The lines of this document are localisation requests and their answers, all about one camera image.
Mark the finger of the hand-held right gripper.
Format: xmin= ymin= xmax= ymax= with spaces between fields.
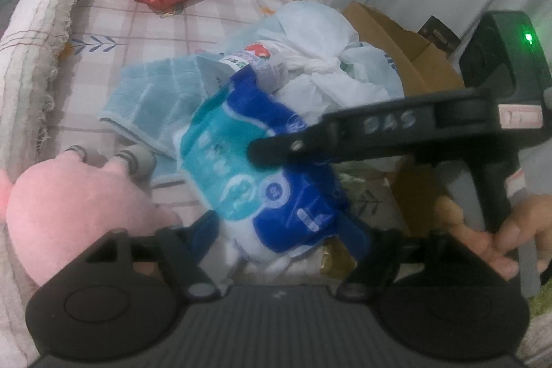
xmin=249 ymin=100 xmax=437 ymax=170

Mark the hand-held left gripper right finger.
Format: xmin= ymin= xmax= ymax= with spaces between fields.
xmin=336 ymin=217 xmax=471 ymax=300

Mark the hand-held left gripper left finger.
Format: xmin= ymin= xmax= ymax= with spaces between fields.
xmin=84 ymin=213 xmax=225 ymax=300

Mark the gold tissue pack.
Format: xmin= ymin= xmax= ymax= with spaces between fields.
xmin=318 ymin=242 xmax=359 ymax=279

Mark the brown cardboard box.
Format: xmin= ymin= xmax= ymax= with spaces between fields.
xmin=319 ymin=1 xmax=469 ymax=282

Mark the white plastic bag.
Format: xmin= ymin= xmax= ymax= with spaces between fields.
xmin=213 ymin=1 xmax=407 ymax=121

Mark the blue wet wipes pack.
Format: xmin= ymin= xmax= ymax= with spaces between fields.
xmin=172 ymin=66 xmax=372 ymax=269

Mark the pink plush toy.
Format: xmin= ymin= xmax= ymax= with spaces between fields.
xmin=5 ymin=145 xmax=183 ymax=288

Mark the light blue towel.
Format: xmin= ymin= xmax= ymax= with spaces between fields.
xmin=98 ymin=54 xmax=244 ymax=185

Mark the person's right hand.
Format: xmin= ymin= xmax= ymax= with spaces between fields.
xmin=435 ymin=193 xmax=552 ymax=279

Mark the black snack bag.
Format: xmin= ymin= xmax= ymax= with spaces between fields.
xmin=417 ymin=14 xmax=463 ymax=59

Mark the white tube packet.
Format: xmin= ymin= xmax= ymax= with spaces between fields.
xmin=218 ymin=41 xmax=296 ymax=72

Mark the plaid floral mat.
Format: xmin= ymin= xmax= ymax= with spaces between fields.
xmin=43 ymin=0 xmax=346 ymax=222

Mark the white rolled blanket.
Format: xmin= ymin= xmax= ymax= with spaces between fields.
xmin=0 ymin=0 xmax=139 ymax=172

